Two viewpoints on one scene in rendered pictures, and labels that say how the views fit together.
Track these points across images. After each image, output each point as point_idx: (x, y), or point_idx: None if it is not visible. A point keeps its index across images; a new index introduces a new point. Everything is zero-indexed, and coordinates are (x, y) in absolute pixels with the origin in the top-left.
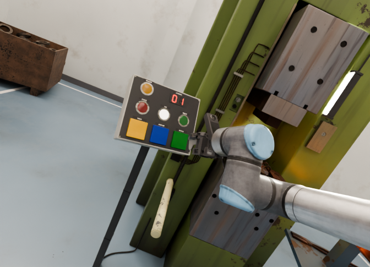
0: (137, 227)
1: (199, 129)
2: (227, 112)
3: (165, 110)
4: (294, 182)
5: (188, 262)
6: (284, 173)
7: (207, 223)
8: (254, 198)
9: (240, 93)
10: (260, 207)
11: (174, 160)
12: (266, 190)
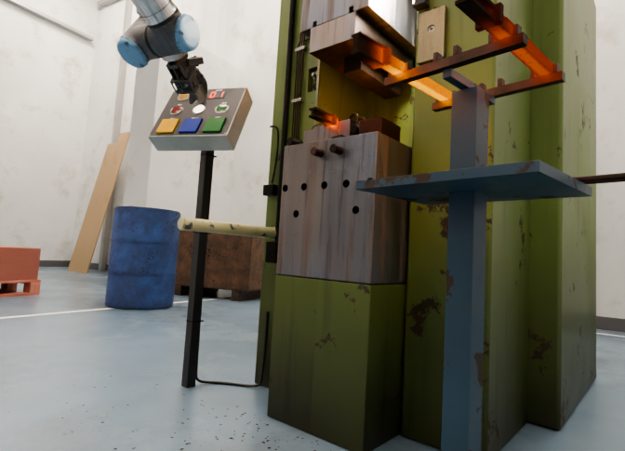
0: (258, 338)
1: (282, 136)
2: (307, 96)
3: (200, 105)
4: (439, 129)
5: (289, 334)
6: (416, 125)
7: (291, 238)
8: (131, 33)
9: (312, 66)
10: (141, 40)
11: (267, 194)
12: (142, 25)
